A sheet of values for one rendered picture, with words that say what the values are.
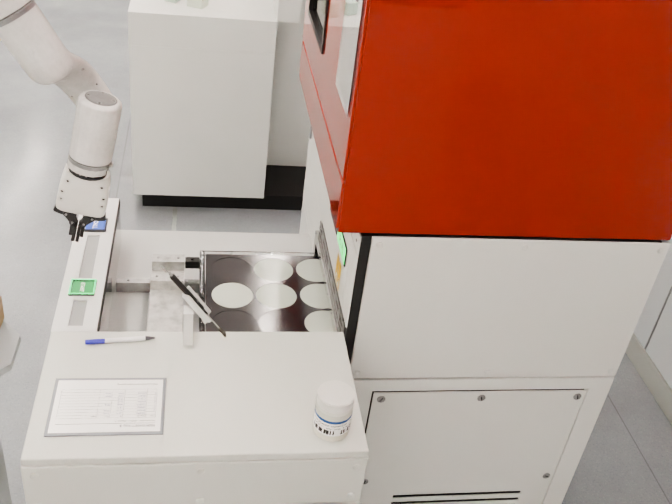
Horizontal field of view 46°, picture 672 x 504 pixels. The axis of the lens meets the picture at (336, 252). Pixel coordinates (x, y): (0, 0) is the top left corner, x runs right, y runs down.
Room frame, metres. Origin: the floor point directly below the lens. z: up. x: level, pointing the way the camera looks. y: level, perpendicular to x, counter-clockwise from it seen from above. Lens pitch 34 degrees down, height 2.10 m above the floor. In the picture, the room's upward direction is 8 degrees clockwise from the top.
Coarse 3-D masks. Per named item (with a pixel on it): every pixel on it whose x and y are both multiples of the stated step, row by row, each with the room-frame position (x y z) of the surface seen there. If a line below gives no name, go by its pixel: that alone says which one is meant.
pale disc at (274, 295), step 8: (264, 288) 1.58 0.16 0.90; (272, 288) 1.58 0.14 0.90; (280, 288) 1.59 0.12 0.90; (288, 288) 1.59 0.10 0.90; (256, 296) 1.54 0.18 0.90; (264, 296) 1.54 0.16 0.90; (272, 296) 1.55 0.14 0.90; (280, 296) 1.55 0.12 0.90; (288, 296) 1.56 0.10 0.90; (296, 296) 1.56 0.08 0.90; (264, 304) 1.51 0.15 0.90; (272, 304) 1.52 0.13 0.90; (280, 304) 1.52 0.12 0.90; (288, 304) 1.53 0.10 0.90
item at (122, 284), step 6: (120, 282) 1.58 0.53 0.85; (126, 282) 1.59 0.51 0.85; (132, 282) 1.59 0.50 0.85; (138, 282) 1.59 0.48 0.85; (144, 282) 1.60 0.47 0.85; (120, 288) 1.58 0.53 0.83; (126, 288) 1.59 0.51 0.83; (132, 288) 1.59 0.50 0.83; (138, 288) 1.59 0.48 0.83; (144, 288) 1.60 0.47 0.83; (192, 288) 1.62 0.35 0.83; (198, 288) 1.62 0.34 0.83
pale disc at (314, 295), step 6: (306, 288) 1.60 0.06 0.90; (312, 288) 1.60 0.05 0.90; (318, 288) 1.61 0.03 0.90; (324, 288) 1.61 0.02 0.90; (300, 294) 1.57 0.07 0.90; (306, 294) 1.58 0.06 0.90; (312, 294) 1.58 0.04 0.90; (318, 294) 1.58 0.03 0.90; (324, 294) 1.59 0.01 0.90; (306, 300) 1.55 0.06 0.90; (312, 300) 1.56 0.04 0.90; (318, 300) 1.56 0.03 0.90; (324, 300) 1.56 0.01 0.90; (312, 306) 1.53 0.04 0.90; (318, 306) 1.54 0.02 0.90; (324, 306) 1.54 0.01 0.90
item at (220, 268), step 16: (208, 256) 1.68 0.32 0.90; (224, 256) 1.69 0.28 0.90; (240, 256) 1.70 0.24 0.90; (256, 256) 1.71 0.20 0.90; (272, 256) 1.72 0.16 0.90; (288, 256) 1.73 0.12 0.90; (304, 256) 1.74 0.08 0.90; (208, 272) 1.61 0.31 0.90; (224, 272) 1.62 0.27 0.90; (240, 272) 1.63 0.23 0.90; (208, 288) 1.55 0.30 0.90; (256, 288) 1.57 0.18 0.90; (208, 304) 1.48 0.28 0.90; (256, 304) 1.51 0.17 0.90; (304, 304) 1.54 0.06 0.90; (224, 320) 1.43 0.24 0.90; (240, 320) 1.44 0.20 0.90; (256, 320) 1.45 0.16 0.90; (272, 320) 1.46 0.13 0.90; (288, 320) 1.47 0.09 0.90; (304, 320) 1.48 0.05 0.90
